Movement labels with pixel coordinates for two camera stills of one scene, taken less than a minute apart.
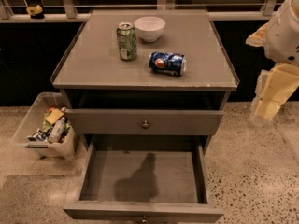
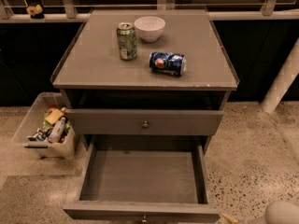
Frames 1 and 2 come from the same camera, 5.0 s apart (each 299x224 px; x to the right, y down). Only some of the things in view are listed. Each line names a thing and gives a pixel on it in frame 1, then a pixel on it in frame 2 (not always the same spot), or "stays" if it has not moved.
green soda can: (127, 38) stays
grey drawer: (144, 177) stays
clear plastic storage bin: (46, 130) stays
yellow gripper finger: (257, 38) -> (230, 219)
